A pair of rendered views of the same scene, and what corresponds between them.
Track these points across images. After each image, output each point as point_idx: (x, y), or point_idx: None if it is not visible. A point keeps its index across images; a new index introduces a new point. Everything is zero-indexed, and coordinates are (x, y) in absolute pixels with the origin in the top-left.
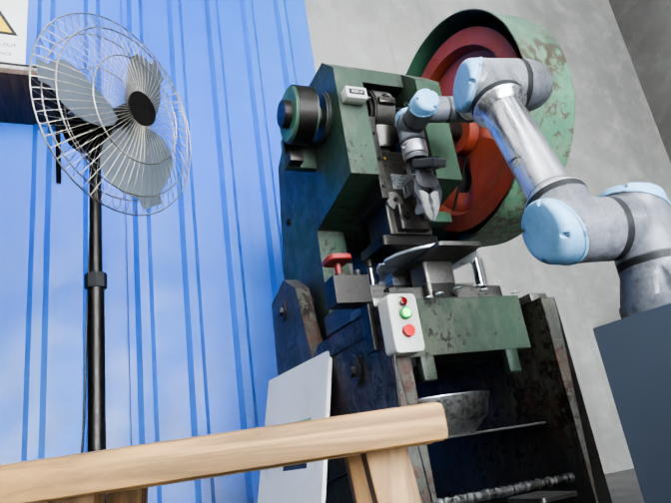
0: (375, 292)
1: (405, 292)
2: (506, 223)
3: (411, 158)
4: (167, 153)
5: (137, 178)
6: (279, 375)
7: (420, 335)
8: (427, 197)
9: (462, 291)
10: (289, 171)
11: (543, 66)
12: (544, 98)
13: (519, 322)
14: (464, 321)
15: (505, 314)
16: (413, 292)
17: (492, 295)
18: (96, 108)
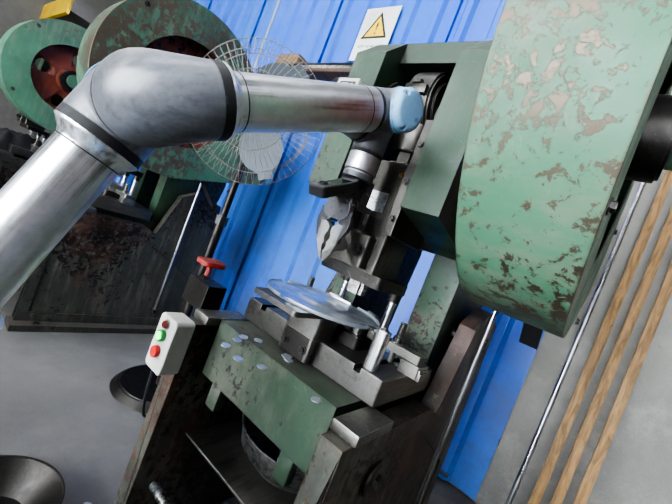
0: (255, 305)
1: (276, 320)
2: (498, 307)
3: (345, 175)
4: (279, 140)
5: (257, 158)
6: None
7: (161, 362)
8: (326, 229)
9: (329, 356)
10: None
11: (112, 63)
12: (126, 128)
13: (315, 439)
14: (260, 384)
15: (305, 415)
16: (282, 325)
17: (361, 386)
18: None
